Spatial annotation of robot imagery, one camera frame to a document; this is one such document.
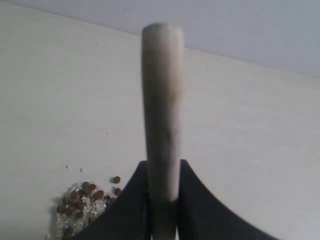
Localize wooden paint brush white bristles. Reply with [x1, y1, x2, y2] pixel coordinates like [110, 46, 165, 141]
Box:
[141, 22, 185, 240]

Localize pile of brown pellets and grains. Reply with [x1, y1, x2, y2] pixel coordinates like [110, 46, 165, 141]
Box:
[44, 163, 123, 240]

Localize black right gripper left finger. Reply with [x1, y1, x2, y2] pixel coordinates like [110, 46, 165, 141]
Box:
[72, 161, 151, 240]

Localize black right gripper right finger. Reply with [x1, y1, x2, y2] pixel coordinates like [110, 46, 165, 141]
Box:
[177, 159, 275, 240]

